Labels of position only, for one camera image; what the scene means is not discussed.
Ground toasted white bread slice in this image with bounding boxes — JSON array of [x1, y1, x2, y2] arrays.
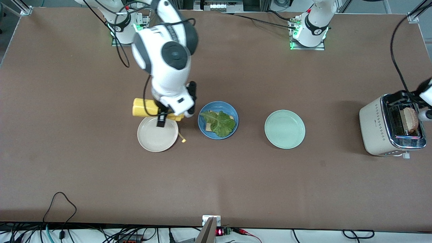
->
[[401, 107, 420, 133], [206, 110, 234, 132]]

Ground yellow mustard squeeze bottle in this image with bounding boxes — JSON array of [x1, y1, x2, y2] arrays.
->
[[132, 98, 187, 143]]

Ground green lettuce leaf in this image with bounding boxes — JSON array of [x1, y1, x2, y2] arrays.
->
[[199, 111, 236, 138]]

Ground beige plate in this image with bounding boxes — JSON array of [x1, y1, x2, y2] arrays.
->
[[137, 115, 179, 153]]

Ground blue plate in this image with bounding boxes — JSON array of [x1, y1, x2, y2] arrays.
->
[[198, 101, 239, 140]]

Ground pale green plate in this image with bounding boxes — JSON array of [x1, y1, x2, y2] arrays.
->
[[264, 110, 306, 150]]

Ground cream and chrome toaster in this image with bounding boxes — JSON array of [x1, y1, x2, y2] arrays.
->
[[359, 93, 427, 159]]

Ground white control box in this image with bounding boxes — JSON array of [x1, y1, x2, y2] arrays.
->
[[193, 0, 244, 12]]

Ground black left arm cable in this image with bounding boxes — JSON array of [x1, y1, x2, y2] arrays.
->
[[390, 13, 432, 93]]

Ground aluminium table corner bracket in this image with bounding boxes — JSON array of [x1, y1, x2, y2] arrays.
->
[[8, 0, 33, 16], [407, 0, 432, 24]]

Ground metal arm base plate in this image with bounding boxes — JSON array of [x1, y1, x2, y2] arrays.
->
[[290, 17, 326, 51], [111, 10, 150, 47]]

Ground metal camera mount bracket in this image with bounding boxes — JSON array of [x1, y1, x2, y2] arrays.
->
[[195, 215, 222, 243]]

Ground black power cable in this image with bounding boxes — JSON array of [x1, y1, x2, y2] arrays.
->
[[221, 10, 299, 31]]

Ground black flat looped cable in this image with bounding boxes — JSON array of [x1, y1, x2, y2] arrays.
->
[[343, 229, 375, 239]]

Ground black looped cable with plug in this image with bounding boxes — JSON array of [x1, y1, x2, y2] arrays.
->
[[43, 192, 77, 241]]

